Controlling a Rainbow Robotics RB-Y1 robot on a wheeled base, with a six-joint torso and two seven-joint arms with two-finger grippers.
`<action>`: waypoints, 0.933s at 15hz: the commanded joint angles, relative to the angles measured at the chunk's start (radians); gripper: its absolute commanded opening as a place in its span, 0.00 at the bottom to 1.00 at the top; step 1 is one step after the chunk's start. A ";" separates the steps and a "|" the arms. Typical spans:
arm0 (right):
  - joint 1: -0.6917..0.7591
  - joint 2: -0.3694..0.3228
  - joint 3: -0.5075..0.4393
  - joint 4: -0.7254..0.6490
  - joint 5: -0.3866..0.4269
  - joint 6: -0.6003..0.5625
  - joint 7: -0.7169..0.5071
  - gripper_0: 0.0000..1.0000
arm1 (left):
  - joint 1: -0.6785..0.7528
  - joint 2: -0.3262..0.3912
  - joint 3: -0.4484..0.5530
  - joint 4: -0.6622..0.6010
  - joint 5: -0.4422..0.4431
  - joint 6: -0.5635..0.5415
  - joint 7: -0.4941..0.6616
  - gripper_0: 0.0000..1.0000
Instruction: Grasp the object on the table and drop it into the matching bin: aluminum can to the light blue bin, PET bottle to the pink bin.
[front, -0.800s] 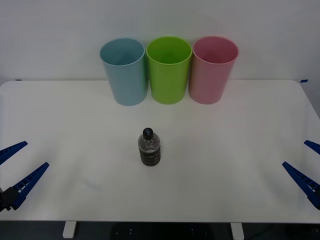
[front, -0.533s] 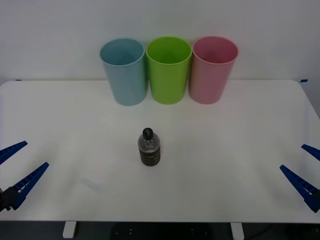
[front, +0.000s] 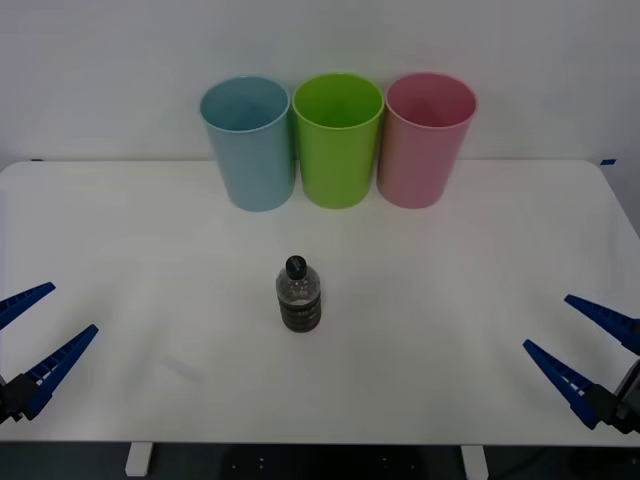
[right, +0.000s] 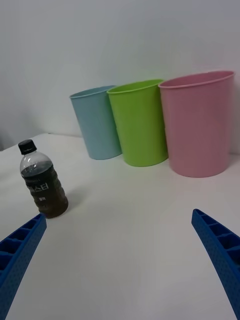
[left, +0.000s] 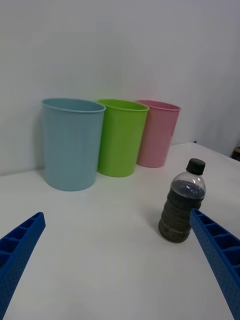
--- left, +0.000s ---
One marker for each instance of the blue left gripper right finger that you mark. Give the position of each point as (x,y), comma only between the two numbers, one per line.
(220,260)

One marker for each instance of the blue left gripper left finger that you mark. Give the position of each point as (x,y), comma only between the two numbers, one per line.
(15,252)

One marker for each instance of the dark plastic bottle black cap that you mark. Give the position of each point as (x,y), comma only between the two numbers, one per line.
(181,200)

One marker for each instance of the pale blue plastic bin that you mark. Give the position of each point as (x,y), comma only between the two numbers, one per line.
(71,145)

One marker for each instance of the pink plastic bin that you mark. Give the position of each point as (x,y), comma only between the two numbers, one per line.
(157,137)

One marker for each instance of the green plastic bin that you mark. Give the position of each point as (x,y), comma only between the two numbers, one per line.
(120,140)

